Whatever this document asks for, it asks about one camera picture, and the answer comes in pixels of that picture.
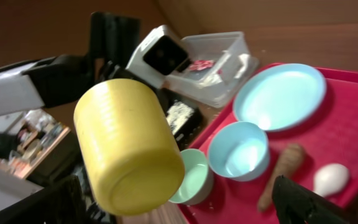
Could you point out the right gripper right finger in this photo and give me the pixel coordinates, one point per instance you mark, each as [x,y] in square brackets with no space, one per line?
[295,204]

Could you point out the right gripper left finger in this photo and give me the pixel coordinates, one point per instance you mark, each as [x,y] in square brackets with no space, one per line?
[61,202]

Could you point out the light blue bowl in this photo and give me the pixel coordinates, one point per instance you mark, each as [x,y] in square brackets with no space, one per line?
[240,151]

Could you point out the yellow plastic cup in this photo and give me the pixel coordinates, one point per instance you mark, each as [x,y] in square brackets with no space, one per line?
[131,157]

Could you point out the mint green bowl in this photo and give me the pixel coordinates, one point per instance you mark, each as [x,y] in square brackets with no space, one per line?
[198,180]

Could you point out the white rice pile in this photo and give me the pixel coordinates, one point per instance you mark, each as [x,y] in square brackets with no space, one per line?
[177,116]

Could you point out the white napkin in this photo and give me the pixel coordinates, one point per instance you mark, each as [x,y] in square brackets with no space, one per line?
[229,70]

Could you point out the red snack wrapper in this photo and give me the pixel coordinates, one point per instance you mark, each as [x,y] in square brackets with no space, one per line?
[199,65]

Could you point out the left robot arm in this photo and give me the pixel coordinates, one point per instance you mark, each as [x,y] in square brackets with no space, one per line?
[56,81]

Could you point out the white plastic spoon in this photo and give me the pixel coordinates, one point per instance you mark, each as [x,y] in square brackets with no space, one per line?
[330,179]

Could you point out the brown carrot-shaped food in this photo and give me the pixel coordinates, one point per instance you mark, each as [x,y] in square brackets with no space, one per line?
[289,161]

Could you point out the red serving tray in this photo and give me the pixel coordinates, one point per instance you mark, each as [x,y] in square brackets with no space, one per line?
[329,136]

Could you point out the light blue plate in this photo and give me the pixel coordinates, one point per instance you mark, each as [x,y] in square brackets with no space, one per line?
[280,97]

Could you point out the black plastic tray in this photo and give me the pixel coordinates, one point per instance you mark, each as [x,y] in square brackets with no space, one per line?
[186,133]

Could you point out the clear plastic bin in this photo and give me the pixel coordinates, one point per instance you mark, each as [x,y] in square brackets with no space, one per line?
[192,84]

